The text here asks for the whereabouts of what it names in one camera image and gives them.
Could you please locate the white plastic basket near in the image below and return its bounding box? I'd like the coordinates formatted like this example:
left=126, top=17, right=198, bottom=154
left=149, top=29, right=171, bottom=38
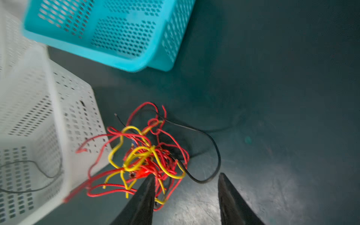
left=1, top=7, right=106, bottom=225

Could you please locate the black cable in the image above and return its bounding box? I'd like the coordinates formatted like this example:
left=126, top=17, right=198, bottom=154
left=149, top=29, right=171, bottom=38
left=0, top=157, right=63, bottom=195
left=113, top=108, right=222, bottom=184

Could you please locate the red alligator clip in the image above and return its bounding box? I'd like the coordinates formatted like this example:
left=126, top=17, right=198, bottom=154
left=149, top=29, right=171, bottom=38
left=130, top=165, right=158, bottom=179

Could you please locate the red cable tangle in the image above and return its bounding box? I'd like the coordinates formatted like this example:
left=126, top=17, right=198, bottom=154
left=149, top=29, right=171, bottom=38
left=63, top=102, right=190, bottom=212

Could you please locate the teal plastic basket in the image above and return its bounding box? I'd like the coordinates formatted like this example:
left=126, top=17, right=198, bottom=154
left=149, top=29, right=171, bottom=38
left=23, top=0, right=195, bottom=72

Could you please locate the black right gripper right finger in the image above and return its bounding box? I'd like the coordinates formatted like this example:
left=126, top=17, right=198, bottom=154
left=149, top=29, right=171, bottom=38
left=218, top=173, right=264, bottom=225

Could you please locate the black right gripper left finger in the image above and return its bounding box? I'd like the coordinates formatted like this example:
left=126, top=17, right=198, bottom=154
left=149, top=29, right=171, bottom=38
left=111, top=175, right=155, bottom=225

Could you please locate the black cable in basket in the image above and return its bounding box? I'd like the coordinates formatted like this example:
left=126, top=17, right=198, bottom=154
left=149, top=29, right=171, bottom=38
left=0, top=157, right=63, bottom=195

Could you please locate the yellow cable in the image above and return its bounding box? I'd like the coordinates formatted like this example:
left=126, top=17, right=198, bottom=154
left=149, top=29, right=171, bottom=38
left=102, top=120, right=187, bottom=205

